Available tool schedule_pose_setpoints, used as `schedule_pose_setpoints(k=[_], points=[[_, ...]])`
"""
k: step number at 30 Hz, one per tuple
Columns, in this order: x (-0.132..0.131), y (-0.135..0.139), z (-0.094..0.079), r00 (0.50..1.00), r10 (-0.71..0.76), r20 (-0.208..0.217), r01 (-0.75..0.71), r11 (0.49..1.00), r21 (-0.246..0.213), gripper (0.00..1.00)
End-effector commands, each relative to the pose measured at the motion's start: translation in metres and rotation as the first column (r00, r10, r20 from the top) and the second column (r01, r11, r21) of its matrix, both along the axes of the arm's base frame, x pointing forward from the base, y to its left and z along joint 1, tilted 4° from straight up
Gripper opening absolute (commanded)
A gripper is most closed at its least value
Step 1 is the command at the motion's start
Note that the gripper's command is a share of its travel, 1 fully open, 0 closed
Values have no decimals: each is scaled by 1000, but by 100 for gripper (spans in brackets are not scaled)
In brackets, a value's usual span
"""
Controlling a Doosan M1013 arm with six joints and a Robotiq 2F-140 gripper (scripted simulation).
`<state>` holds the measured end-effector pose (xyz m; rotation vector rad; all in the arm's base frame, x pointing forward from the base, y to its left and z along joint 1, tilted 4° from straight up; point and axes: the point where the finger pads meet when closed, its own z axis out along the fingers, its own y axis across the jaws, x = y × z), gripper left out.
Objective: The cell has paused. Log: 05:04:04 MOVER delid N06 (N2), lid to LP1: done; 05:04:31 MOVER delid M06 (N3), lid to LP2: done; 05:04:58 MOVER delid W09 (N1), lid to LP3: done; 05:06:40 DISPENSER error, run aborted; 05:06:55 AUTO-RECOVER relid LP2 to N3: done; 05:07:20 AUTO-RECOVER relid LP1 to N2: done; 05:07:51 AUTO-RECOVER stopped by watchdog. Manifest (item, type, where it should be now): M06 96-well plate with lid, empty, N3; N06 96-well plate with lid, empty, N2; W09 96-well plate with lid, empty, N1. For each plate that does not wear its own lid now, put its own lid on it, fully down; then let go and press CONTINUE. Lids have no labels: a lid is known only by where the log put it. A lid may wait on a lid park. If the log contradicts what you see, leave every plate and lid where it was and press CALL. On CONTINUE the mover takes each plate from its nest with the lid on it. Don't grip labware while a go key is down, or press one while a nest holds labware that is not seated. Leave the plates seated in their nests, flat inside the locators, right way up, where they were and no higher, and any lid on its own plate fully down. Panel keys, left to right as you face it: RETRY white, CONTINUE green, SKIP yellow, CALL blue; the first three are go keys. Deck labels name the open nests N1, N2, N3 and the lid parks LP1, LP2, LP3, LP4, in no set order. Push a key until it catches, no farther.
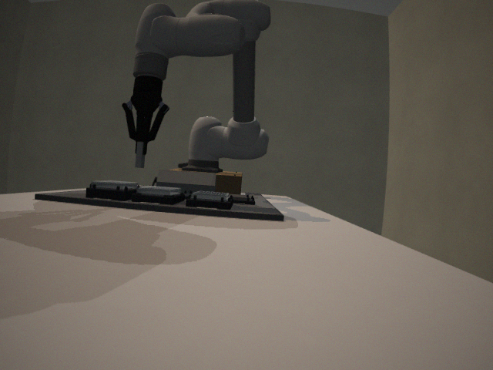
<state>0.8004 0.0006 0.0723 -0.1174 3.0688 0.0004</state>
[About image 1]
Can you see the white button panel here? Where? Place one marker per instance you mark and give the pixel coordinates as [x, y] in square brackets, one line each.
[188, 181]

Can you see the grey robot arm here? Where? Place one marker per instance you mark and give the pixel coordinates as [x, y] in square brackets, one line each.
[160, 36]

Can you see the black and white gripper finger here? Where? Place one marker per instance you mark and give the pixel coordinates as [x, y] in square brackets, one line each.
[135, 133]
[147, 134]

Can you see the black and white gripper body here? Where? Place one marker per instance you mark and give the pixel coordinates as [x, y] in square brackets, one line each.
[147, 87]

